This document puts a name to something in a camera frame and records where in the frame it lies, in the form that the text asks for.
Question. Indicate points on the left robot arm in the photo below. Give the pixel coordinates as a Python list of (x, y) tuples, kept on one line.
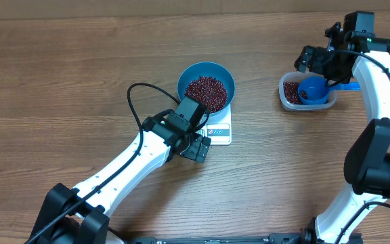
[(81, 214)]

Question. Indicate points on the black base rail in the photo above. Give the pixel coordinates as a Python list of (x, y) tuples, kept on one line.
[(274, 238)]

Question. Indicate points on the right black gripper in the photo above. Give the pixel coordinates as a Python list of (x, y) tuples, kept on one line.
[(317, 57)]

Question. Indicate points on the blue metal bowl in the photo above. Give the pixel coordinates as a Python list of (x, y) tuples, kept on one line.
[(207, 69)]

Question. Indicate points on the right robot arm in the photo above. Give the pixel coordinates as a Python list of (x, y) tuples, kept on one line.
[(354, 52)]

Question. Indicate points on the blue plastic measuring scoop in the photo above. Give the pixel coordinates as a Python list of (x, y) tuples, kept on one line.
[(316, 90)]

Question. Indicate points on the white digital kitchen scale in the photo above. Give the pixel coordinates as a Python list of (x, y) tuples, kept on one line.
[(218, 127)]

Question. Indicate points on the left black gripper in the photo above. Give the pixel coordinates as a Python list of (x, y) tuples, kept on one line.
[(198, 151)]

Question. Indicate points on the clear plastic food container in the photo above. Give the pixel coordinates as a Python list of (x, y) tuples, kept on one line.
[(297, 77)]

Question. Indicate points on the red adzuki beans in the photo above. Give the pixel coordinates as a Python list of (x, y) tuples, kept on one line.
[(209, 91)]

